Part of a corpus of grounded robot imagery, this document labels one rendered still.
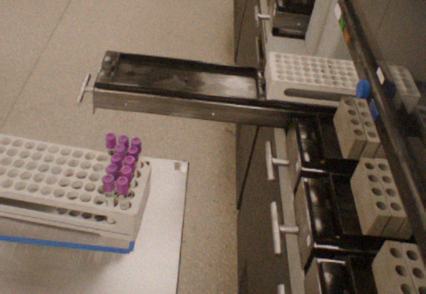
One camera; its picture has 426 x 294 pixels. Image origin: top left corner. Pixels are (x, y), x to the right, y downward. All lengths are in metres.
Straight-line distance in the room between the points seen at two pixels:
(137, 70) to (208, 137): 1.05
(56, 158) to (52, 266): 0.15
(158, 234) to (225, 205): 1.10
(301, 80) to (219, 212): 0.91
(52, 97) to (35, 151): 1.47
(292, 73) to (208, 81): 0.18
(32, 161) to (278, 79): 0.48
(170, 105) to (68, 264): 0.40
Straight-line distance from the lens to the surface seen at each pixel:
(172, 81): 0.99
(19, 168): 0.73
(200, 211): 1.77
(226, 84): 1.00
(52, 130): 2.05
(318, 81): 0.98
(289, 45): 1.30
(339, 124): 0.92
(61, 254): 0.71
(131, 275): 0.68
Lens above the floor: 1.42
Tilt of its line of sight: 39 degrees down
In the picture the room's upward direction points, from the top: 7 degrees clockwise
